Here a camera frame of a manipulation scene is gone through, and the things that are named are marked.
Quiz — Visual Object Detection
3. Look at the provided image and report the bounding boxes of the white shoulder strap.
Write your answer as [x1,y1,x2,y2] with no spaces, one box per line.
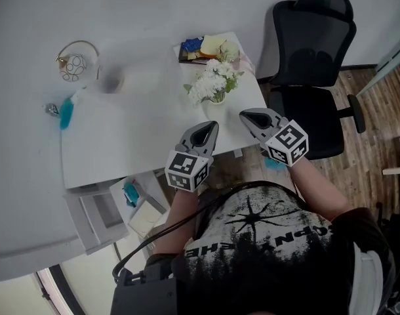
[352,244,385,315]

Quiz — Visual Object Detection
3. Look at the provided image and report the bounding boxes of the small white stool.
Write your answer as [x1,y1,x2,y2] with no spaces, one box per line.
[108,171,170,239]

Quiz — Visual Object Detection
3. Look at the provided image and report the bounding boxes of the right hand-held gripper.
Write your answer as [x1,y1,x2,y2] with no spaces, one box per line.
[239,107,310,167]

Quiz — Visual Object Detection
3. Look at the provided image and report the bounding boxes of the white side desk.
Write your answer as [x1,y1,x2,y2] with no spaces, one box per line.
[382,136,400,176]

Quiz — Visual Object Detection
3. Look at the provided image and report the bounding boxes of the yellow sponge block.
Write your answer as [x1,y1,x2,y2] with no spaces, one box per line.
[199,35,228,58]

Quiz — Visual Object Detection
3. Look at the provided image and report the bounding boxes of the teal cleaning brush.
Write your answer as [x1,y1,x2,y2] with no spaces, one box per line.
[123,180,141,208]

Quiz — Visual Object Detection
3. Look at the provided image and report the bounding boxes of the pink ribbon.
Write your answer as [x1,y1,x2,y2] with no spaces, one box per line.
[232,56,255,77]

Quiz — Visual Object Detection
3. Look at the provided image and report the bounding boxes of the black office chair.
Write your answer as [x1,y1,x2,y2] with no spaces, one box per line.
[264,0,367,161]

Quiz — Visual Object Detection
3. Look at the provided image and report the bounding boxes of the cream notebook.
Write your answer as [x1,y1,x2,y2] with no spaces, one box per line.
[127,198,164,239]

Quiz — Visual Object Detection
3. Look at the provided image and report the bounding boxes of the white flowers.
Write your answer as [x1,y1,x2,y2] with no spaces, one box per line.
[183,58,246,125]

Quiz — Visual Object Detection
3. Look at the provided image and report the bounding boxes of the black framed window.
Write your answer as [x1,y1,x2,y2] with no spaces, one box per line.
[35,264,77,315]

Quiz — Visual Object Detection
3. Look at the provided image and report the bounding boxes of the teal fluffy floor brush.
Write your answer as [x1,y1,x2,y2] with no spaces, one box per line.
[264,157,287,172]

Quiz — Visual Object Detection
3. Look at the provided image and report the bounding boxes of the dark rectangular tray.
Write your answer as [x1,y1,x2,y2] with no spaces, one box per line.
[178,35,228,65]

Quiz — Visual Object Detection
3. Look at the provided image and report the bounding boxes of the blue patterned packet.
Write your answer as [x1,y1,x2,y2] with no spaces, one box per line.
[182,37,204,53]

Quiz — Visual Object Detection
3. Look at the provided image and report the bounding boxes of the grey waist pack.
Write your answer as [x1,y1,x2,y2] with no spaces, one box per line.
[110,257,178,315]

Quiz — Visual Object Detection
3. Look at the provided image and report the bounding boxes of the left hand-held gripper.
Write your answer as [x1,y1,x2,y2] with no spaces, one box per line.
[164,121,220,195]

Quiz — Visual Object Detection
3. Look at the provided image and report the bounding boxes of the black body cable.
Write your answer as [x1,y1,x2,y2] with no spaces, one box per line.
[111,181,300,282]

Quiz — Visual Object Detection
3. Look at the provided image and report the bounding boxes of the black printed t-shirt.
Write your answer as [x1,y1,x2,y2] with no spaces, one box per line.
[172,182,398,315]

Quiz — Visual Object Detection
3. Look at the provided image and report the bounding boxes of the person's left forearm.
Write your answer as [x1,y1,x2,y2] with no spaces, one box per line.
[165,188,200,255]

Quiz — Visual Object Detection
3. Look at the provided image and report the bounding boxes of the person's right forearm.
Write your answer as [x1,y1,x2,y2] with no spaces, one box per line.
[290,157,351,222]

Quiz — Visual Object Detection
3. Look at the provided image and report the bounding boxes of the teal fluffy duster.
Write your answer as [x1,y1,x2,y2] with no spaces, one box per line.
[59,89,86,131]

